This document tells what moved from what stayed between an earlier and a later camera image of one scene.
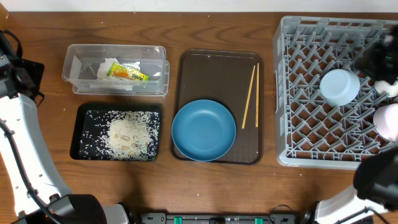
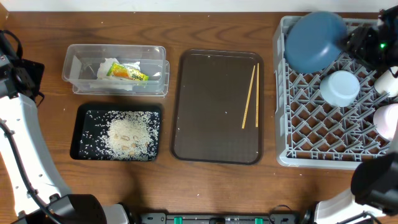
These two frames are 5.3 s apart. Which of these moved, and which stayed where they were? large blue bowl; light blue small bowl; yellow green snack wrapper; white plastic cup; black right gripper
Moved: black right gripper; large blue bowl
Stayed: light blue small bowl; white plastic cup; yellow green snack wrapper
